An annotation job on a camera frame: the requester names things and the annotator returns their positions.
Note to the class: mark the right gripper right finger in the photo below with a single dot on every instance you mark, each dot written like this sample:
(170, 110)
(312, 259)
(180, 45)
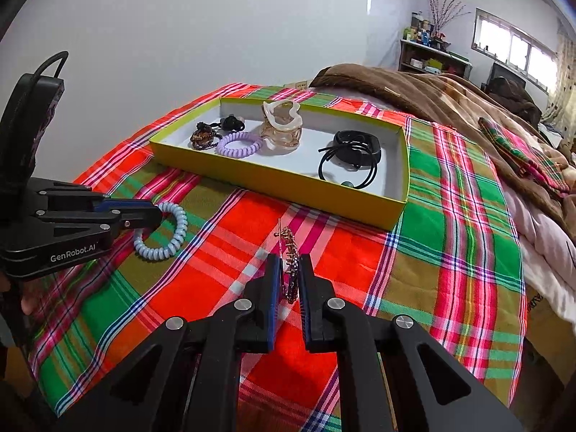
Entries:
(393, 375)

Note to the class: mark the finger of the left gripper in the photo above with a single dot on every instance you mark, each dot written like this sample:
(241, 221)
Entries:
(75, 227)
(130, 209)

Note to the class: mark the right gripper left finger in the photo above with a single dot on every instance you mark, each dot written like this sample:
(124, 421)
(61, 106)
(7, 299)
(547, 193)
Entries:
(185, 375)

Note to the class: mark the pink rhinestone hair clip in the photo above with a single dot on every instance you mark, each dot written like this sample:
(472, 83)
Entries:
(290, 262)

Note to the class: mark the translucent pink hair claw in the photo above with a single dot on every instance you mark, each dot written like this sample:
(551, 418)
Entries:
(282, 125)

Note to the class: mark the red plaid bed cloth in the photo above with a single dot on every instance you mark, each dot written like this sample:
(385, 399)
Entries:
(452, 263)

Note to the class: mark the yellow-green shallow box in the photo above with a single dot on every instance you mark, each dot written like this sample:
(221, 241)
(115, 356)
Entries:
(372, 195)

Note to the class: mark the black wristband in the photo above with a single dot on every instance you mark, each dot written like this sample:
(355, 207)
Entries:
(358, 149)

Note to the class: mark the white pink bedding pile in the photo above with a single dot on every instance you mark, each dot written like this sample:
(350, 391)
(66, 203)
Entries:
(548, 253)

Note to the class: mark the folded plaid cloth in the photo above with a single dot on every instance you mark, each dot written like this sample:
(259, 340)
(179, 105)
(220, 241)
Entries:
(527, 161)

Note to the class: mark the brown fleece blanket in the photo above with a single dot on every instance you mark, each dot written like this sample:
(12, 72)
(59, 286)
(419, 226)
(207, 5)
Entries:
(454, 102)

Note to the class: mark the dark jacket on chair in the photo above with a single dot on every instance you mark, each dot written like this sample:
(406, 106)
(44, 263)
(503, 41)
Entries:
(509, 91)

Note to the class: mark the cluttered wooden shelf unit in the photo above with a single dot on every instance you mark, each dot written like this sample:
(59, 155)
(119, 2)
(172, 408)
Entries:
(422, 52)

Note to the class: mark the patterned curtain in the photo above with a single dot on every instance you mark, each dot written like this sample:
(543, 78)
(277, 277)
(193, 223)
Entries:
(560, 112)

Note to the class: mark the window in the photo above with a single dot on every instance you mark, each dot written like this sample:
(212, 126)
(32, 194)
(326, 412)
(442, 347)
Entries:
(507, 44)

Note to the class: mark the dried flower branches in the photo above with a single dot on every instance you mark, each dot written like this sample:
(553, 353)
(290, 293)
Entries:
(445, 11)

